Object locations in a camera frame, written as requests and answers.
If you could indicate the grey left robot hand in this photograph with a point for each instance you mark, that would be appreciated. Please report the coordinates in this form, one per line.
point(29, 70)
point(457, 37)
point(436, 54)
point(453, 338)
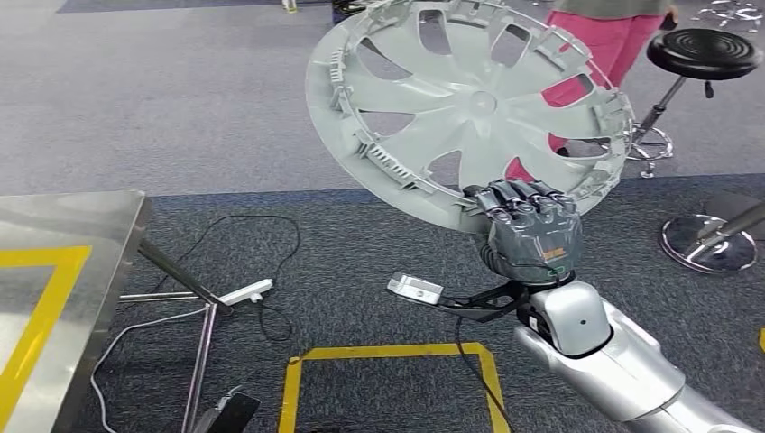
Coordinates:
point(233, 412)

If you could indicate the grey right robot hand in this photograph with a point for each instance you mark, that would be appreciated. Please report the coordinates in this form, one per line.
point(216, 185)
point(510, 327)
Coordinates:
point(538, 245)

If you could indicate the grey plastic wheel cover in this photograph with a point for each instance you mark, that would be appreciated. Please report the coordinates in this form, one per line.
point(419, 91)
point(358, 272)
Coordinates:
point(454, 119)

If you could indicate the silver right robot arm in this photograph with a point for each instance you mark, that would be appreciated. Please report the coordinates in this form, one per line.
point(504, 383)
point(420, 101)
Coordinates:
point(615, 364)

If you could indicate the stainless steel workbench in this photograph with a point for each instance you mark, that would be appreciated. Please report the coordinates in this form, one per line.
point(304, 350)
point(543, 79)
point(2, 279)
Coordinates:
point(107, 239)

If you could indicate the yellow workbench tape outline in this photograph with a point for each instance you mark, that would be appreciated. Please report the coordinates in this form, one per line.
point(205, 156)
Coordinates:
point(42, 299)

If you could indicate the white power strip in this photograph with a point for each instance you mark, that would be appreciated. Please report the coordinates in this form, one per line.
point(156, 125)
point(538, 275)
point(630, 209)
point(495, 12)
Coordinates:
point(245, 293)

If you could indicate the yellow floor tape marking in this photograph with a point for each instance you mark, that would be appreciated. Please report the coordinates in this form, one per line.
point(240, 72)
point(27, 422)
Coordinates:
point(388, 351)

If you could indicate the person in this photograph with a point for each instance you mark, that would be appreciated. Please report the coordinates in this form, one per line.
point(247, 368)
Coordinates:
point(621, 42)

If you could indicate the black stool chrome base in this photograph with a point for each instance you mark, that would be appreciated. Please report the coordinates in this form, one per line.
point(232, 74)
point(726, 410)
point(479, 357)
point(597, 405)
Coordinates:
point(705, 54)

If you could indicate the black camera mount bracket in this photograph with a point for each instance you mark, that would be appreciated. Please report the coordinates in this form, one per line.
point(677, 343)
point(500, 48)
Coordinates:
point(484, 305)

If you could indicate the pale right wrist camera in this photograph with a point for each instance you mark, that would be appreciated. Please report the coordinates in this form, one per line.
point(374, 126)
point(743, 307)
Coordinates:
point(415, 288)

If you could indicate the chrome stanchion post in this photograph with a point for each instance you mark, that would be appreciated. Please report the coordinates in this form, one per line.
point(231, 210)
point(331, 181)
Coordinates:
point(705, 251)

